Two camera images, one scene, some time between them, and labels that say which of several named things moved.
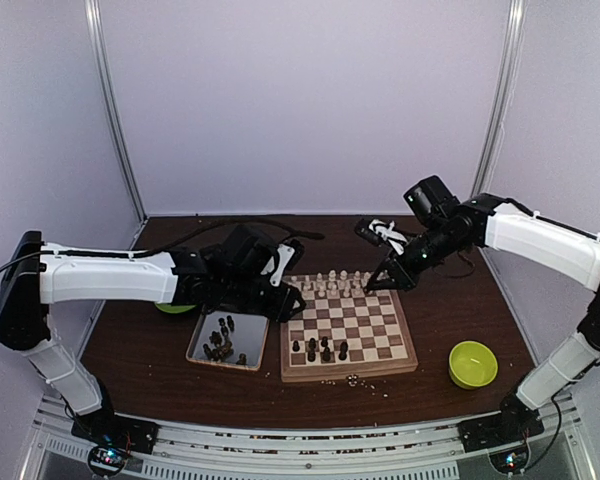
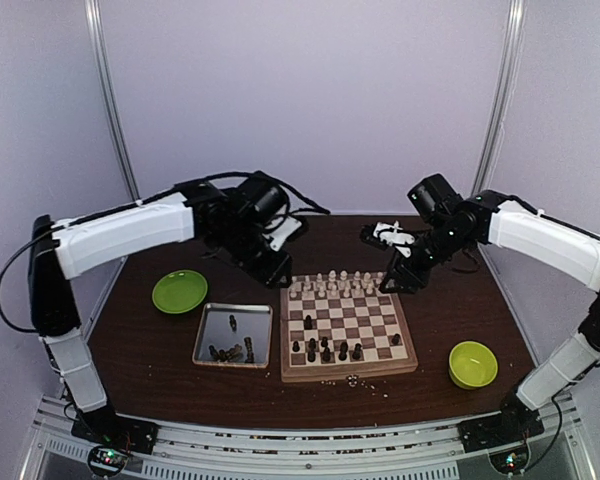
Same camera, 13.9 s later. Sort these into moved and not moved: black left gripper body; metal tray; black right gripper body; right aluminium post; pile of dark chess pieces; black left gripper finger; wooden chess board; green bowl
Moved: black left gripper body; pile of dark chess pieces; black left gripper finger
Not moved: wooden chess board; right aluminium post; metal tray; black right gripper body; green bowl
